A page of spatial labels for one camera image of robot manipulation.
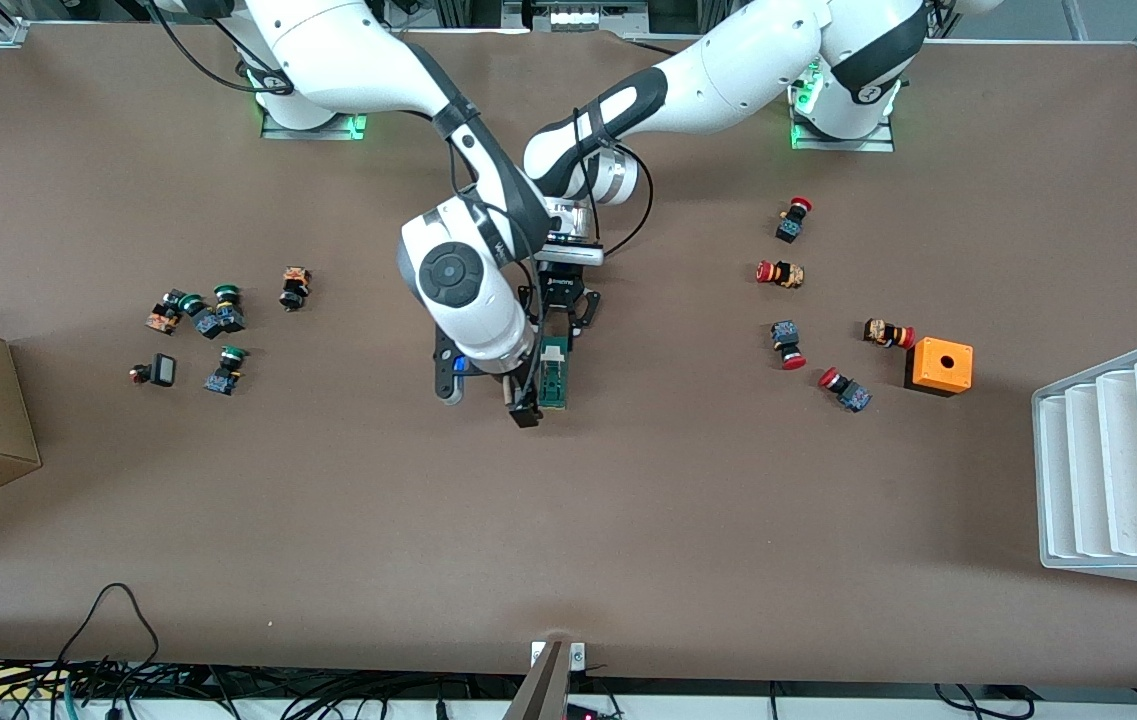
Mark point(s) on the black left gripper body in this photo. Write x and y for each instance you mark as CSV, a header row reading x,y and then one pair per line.
x,y
561,290

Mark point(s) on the green circuit board module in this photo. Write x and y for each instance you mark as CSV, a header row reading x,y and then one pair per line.
x,y
555,385

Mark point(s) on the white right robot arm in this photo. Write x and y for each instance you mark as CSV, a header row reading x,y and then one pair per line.
x,y
348,50

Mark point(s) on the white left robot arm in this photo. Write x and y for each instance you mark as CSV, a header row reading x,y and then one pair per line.
x,y
728,70

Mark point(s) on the black button orange contact block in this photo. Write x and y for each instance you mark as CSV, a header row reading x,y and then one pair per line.
x,y
163,320
293,290

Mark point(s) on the red mushroom button blue block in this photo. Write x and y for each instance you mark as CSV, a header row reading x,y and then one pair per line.
x,y
853,397
788,228
785,335

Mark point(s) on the red button orange contact block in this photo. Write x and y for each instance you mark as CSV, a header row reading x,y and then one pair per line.
x,y
788,275

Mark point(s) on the green button blue contact block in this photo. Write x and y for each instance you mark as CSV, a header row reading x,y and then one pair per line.
x,y
231,318
221,381
208,325

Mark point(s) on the black device with white lights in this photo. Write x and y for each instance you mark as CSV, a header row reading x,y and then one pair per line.
x,y
578,17

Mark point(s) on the red yellow-ringed emergency button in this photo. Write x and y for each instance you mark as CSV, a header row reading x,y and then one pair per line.
x,y
883,332

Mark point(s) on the small red button black block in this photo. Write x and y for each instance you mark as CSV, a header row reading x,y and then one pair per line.
x,y
165,370

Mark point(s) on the black box with red light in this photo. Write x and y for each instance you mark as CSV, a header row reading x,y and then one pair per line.
x,y
583,713

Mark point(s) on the white slotted rack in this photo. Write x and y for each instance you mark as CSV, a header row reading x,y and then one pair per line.
x,y
1108,470

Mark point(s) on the yellow tag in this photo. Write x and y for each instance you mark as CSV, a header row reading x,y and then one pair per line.
x,y
13,682

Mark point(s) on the aluminium angle bracket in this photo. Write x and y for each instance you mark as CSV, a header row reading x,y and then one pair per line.
x,y
578,656

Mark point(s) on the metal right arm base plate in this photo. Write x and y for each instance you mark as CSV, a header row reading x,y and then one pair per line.
x,y
313,132

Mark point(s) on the camera mounting pole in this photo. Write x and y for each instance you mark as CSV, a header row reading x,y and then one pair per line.
x,y
543,690

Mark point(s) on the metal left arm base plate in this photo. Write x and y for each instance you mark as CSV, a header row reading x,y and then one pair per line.
x,y
843,145

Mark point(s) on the orange button enclosure box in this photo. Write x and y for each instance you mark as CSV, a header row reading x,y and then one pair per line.
x,y
928,375

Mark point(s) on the aluminium corner bracket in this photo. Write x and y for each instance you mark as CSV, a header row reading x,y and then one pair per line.
x,y
8,35

